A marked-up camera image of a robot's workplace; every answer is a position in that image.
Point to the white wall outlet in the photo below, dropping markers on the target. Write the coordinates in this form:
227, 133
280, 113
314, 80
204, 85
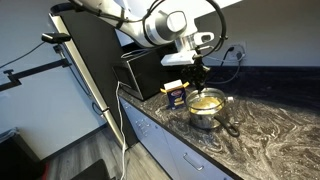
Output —
241, 48

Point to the blue yellow pasta box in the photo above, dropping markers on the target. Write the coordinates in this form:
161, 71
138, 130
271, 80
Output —
175, 96

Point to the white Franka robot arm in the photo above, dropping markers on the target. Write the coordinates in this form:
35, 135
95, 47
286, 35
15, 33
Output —
156, 25

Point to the grey lower cabinet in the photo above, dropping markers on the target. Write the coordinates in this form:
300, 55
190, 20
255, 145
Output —
166, 150

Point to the black microwave oven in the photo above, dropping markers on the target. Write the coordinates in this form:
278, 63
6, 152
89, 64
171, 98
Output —
150, 76

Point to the black panel with silver edge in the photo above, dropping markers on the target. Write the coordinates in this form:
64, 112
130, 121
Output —
96, 66

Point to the small white object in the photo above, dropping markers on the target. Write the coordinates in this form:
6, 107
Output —
230, 99

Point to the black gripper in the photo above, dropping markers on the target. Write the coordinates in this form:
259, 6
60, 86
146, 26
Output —
196, 70

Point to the black camera on mount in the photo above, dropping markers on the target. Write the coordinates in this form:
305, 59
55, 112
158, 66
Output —
56, 37

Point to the black box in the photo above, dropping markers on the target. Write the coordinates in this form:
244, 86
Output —
93, 171

